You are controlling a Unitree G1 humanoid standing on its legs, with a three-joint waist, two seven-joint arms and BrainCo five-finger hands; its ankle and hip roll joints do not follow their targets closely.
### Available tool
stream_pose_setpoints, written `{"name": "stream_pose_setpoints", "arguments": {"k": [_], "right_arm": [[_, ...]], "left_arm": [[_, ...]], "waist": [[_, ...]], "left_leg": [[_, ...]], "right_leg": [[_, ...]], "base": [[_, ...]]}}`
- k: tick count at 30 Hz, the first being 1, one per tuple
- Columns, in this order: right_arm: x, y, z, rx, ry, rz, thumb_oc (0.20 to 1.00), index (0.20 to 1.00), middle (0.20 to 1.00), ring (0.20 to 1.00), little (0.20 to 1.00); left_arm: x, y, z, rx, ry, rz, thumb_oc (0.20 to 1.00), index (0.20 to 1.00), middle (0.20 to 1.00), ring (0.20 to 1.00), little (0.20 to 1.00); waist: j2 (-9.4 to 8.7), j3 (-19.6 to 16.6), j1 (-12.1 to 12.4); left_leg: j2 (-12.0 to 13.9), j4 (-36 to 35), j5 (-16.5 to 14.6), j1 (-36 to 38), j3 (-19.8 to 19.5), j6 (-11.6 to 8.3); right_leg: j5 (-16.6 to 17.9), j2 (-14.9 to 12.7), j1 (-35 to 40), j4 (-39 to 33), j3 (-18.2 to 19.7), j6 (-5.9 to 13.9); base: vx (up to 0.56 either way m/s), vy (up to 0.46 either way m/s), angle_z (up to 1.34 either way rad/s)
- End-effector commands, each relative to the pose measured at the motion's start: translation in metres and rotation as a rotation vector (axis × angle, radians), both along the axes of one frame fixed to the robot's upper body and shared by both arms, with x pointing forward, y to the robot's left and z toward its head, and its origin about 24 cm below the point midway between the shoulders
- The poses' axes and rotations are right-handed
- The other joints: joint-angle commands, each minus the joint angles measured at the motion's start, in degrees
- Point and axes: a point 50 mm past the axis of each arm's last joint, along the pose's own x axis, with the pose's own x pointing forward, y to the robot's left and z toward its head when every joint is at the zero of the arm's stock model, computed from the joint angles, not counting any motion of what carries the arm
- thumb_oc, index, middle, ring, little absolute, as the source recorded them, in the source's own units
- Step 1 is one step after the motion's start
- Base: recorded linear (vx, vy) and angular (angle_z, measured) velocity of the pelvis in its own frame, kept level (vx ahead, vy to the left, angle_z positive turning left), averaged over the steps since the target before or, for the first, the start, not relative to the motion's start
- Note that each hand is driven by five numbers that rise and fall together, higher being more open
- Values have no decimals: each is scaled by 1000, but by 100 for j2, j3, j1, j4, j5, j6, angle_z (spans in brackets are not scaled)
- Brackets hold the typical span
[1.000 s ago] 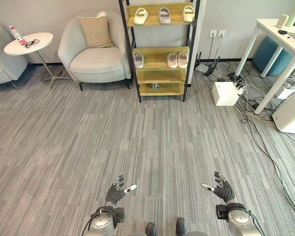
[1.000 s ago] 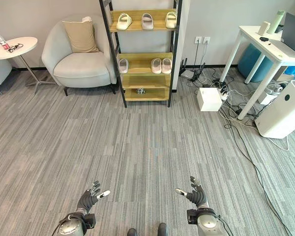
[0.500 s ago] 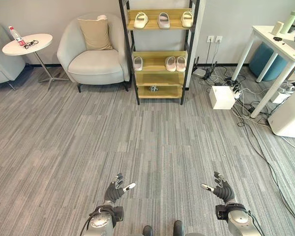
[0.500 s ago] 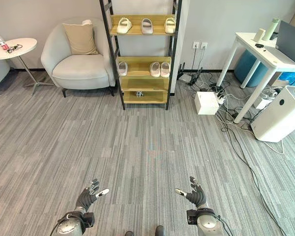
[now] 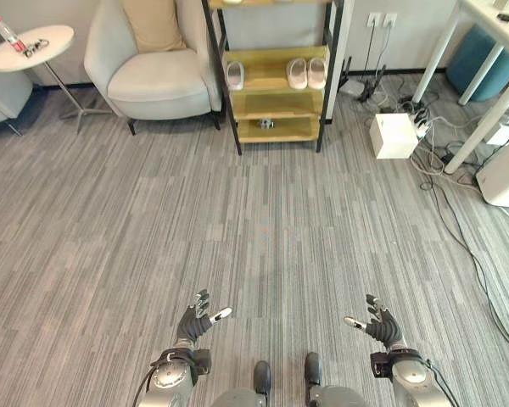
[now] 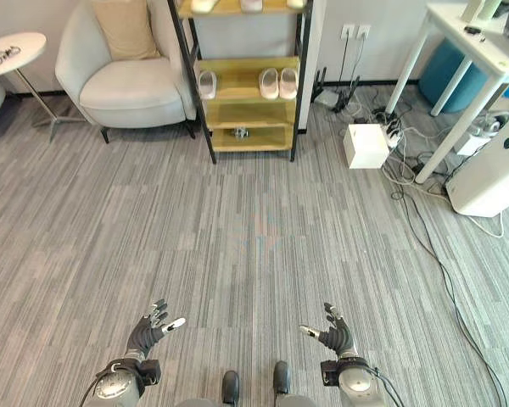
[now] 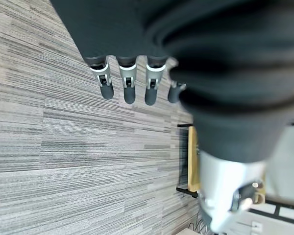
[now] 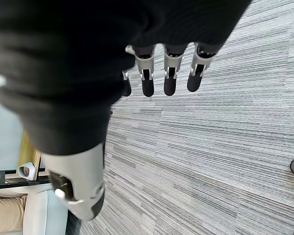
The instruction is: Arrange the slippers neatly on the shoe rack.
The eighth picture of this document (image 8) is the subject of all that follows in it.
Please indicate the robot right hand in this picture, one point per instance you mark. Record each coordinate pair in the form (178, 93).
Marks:
(71, 73)

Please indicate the black metal shoe rack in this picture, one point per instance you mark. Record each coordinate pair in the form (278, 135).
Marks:
(5, 186)

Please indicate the light wooden board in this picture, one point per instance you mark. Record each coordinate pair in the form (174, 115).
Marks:
(27, 151)

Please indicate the white slipper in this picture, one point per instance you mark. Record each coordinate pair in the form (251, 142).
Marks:
(24, 171)

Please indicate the white padded seat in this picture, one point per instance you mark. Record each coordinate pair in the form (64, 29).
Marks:
(44, 215)

